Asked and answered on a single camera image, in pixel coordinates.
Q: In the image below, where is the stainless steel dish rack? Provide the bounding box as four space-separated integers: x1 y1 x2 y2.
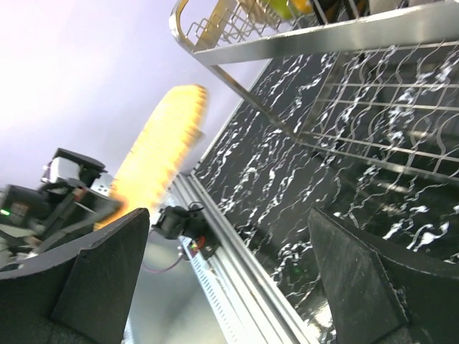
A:
169 1 458 183

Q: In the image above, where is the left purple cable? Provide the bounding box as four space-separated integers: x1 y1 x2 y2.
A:
143 250 186 276

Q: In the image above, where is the slotted cable duct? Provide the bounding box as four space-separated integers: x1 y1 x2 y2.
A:
180 237 264 343

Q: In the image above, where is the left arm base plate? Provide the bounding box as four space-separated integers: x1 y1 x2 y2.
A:
181 223 220 261

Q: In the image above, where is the green ceramic plate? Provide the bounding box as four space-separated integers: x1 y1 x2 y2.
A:
268 0 299 19

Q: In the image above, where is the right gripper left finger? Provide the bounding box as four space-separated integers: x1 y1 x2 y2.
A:
52 208 150 340

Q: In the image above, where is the orange ceramic plate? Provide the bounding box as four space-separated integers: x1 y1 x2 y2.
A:
289 0 313 14

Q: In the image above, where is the aluminium mounting rail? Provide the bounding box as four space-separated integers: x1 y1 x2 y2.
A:
173 174 318 344

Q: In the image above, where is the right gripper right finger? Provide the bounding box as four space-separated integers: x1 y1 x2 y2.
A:
308 209 408 333

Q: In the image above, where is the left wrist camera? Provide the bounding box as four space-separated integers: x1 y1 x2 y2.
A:
40 148 113 196

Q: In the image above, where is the orange rounded-square wicker plate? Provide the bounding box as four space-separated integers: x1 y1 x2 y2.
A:
95 85 208 230

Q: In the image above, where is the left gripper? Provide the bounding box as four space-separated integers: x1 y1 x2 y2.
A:
1 178 122 251

